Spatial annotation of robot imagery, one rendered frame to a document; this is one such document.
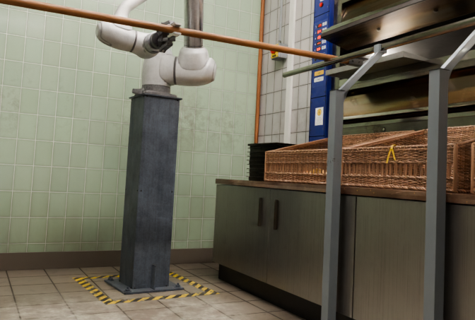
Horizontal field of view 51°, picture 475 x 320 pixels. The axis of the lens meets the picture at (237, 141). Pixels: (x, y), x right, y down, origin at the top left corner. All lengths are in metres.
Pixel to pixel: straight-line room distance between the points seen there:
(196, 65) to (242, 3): 1.20
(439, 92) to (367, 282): 0.71
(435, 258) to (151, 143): 1.54
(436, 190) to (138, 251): 1.55
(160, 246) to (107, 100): 1.06
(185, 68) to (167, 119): 0.28
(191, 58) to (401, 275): 1.51
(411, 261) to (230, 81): 2.19
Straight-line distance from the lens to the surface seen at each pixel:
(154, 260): 2.64
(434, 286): 1.60
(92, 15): 1.95
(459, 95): 2.32
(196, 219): 3.41
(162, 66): 2.66
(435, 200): 1.58
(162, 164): 2.60
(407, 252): 1.73
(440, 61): 2.42
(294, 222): 2.22
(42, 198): 3.14
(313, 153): 2.21
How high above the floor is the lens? 0.59
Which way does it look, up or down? 4 degrees up
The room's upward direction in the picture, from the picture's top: 3 degrees clockwise
